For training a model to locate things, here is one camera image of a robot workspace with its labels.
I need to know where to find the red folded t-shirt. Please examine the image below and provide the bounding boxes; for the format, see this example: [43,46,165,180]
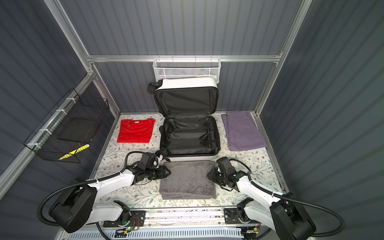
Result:
[117,118,155,143]

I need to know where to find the left black corrugated cable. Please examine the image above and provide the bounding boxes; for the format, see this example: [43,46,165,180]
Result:
[37,150,163,227]

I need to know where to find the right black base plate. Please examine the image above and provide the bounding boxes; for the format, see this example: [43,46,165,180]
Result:
[224,207,260,225]

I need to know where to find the grey towel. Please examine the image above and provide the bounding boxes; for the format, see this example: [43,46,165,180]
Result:
[159,161,216,200]

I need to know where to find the black corrugated cable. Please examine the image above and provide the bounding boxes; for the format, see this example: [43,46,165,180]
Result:
[37,150,163,227]
[229,157,346,238]

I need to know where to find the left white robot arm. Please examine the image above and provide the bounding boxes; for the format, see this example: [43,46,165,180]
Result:
[37,151,171,233]

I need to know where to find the white hard-shell suitcase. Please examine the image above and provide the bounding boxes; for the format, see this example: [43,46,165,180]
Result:
[147,77,221,162]

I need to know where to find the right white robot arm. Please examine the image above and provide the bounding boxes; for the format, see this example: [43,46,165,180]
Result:
[207,157,316,240]

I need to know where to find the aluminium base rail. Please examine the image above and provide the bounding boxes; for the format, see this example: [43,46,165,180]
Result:
[62,205,304,229]

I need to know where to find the purple pants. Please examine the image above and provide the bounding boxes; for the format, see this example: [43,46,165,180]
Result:
[221,111,267,152]

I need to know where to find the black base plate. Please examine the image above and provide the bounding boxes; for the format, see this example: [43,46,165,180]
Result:
[224,207,260,225]
[103,211,146,229]

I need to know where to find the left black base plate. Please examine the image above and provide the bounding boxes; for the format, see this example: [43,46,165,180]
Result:
[103,211,146,229]

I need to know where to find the black wire mesh basket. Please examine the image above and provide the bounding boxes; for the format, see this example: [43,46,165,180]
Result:
[24,90,110,164]

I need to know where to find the white wire mesh basket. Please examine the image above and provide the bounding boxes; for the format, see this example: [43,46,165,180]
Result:
[153,59,222,83]

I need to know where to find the floral table mat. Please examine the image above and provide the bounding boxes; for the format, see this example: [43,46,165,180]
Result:
[93,113,284,209]

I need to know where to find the white vented panel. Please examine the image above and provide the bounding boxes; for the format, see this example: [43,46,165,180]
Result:
[65,227,244,240]

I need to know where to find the yellow black striped label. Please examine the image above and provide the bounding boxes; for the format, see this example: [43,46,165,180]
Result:
[59,144,90,161]

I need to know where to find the right black corrugated cable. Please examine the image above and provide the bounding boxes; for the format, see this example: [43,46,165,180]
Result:
[229,157,346,238]

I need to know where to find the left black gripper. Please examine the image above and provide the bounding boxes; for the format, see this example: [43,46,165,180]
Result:
[145,165,172,180]

